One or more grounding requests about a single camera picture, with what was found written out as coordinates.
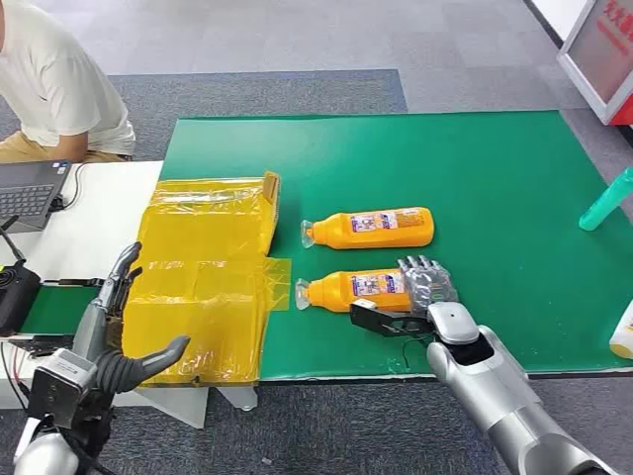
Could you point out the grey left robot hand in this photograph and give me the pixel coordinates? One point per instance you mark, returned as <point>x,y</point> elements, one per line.
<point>106,308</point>

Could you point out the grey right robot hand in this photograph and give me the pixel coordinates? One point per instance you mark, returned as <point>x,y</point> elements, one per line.
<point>430,285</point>

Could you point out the orange bottle with clear cap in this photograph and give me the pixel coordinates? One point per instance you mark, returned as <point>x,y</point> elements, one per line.
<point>331,292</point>
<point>336,236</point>

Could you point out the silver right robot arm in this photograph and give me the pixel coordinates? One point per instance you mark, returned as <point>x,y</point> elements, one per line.
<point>504,400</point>

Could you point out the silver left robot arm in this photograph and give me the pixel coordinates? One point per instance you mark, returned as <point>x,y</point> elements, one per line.
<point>44,459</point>

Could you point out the teal green bottle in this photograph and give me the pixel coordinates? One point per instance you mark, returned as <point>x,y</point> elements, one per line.
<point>606,203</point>

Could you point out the white and yellow bottle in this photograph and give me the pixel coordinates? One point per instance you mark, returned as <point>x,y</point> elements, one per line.
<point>624,334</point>

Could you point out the black box with antenna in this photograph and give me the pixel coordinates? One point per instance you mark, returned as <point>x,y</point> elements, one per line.
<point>14,295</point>

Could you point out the box wrapped in yellow tape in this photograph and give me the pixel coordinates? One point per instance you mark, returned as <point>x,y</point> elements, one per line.
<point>198,288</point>

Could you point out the green mat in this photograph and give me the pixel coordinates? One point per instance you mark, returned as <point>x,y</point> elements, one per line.
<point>494,197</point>

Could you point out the white table support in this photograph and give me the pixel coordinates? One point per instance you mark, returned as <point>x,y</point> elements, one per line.
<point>182,403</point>

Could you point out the dark grey laptop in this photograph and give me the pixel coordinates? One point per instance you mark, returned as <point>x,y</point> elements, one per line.
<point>25,193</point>

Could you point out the person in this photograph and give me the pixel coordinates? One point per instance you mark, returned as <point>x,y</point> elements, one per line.
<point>49,85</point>

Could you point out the white framed red sign stand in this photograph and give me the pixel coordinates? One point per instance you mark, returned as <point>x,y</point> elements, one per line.
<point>598,52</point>

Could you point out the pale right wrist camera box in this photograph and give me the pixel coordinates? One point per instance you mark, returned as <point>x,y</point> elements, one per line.
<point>453,322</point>

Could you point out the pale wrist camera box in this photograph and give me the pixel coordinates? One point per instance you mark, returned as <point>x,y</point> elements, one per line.
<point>453,322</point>
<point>59,387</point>

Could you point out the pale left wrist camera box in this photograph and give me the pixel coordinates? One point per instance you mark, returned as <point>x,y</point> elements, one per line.
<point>59,387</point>

